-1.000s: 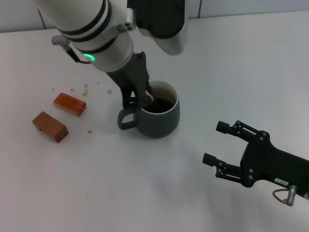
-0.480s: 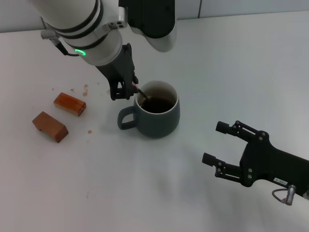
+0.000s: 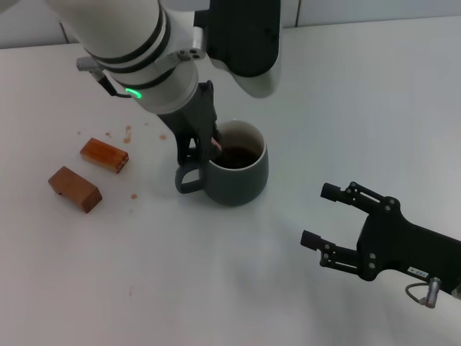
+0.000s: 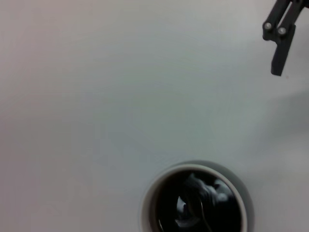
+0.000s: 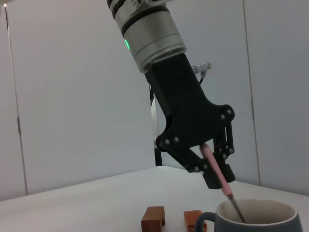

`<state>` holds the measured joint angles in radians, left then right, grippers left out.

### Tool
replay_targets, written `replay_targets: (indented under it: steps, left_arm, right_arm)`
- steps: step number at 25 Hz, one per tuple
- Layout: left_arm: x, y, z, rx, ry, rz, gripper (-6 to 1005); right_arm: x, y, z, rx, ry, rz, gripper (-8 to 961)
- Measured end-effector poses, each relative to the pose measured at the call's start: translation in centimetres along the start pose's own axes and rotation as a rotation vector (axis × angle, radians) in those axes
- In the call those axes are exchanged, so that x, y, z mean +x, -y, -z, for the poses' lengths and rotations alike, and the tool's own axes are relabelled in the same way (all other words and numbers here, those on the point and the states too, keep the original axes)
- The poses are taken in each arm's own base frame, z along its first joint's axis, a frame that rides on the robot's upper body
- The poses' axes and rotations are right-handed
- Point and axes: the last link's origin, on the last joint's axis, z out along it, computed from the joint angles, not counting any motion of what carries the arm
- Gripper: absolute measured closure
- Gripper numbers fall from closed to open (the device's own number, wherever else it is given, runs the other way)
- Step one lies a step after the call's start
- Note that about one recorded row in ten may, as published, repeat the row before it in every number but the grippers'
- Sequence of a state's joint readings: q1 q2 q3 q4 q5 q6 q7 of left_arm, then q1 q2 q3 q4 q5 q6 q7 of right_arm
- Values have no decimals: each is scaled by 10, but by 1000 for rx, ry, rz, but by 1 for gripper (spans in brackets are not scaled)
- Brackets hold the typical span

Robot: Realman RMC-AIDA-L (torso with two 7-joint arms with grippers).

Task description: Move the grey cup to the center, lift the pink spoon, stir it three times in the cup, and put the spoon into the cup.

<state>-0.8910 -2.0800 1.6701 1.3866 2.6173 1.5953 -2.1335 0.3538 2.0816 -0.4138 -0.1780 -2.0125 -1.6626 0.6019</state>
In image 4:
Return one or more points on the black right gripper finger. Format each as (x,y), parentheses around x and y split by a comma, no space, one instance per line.
(281,53)

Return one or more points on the grey ceramic cup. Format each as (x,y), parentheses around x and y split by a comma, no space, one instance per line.
(149,193)

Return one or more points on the dark coffee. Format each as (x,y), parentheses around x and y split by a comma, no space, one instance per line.
(173,193)

